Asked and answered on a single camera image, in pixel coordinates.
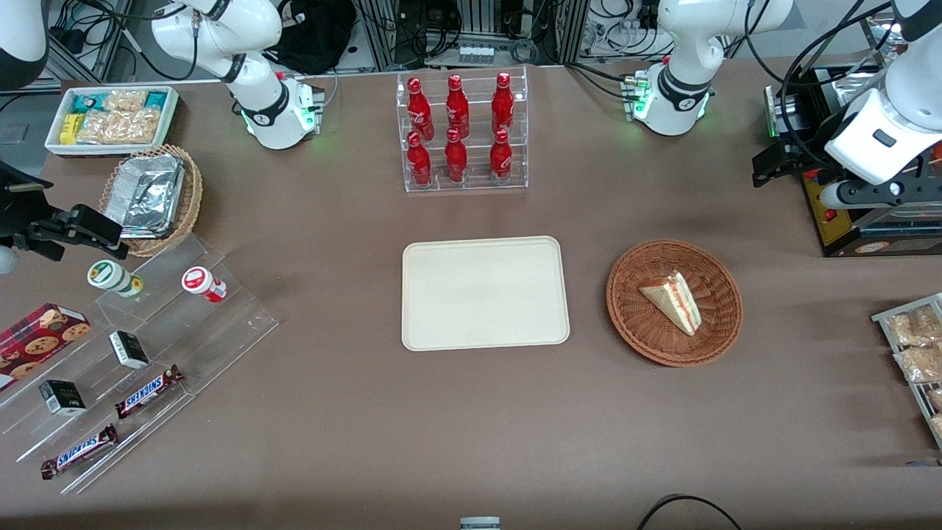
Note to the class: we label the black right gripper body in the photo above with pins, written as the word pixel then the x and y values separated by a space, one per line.
pixel 16 207

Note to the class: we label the triangular sandwich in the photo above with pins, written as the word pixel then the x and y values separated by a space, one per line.
pixel 673 298

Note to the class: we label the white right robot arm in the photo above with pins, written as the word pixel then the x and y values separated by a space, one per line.
pixel 272 110

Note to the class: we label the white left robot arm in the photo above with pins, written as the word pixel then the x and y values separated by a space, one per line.
pixel 673 96

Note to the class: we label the light wicker basket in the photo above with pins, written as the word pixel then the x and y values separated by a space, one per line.
pixel 190 199

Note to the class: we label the brown wicker basket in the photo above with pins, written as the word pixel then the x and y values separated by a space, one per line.
pixel 647 331

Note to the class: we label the cream rectangular tray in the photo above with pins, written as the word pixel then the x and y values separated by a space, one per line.
pixel 486 293

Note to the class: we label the silver metal box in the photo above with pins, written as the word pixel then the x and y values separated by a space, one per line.
pixel 784 110

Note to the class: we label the green lidded cup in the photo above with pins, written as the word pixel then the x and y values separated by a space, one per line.
pixel 110 277

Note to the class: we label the stacked foil containers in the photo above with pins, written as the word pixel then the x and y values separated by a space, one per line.
pixel 143 195

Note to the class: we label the black hot food case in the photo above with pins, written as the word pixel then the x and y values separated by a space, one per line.
pixel 839 228

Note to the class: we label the yellow snack packet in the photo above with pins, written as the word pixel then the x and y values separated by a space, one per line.
pixel 71 128

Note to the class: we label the red plaid cookie box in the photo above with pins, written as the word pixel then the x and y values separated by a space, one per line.
pixel 37 342

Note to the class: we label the large clear cracker bag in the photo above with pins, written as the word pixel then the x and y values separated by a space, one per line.
pixel 118 126

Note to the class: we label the red lidded cup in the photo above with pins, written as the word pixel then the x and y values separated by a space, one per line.
pixel 202 283

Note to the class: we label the teal snack packet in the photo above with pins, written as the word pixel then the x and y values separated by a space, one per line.
pixel 157 99
pixel 85 103

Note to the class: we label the small black box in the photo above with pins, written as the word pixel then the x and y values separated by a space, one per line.
pixel 62 397
pixel 129 350

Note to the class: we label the small clear cracker bag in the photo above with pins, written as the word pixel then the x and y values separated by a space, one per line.
pixel 125 100

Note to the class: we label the white snack bin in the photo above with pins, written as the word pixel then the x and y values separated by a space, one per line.
pixel 171 118

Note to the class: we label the clear acrylic stepped shelf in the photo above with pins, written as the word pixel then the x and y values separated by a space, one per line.
pixel 221 331

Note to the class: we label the Snickers bar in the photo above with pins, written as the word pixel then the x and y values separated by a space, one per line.
pixel 79 451
pixel 147 391

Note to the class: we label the clear bag of snacks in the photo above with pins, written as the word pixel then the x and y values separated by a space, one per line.
pixel 920 364
pixel 912 327

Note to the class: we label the red cola bottle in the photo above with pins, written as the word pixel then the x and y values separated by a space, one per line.
pixel 503 107
pixel 419 110
pixel 457 109
pixel 455 158
pixel 419 162
pixel 500 158

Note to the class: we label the black bag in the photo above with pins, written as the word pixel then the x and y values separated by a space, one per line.
pixel 316 33

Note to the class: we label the clear acrylic bottle rack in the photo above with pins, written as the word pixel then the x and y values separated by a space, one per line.
pixel 464 188

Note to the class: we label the grey white label block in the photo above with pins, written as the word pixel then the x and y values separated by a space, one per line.
pixel 480 523

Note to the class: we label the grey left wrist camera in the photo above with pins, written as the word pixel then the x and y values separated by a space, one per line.
pixel 868 193

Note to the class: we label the aluminium frame rack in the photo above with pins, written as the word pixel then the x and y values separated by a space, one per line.
pixel 383 29

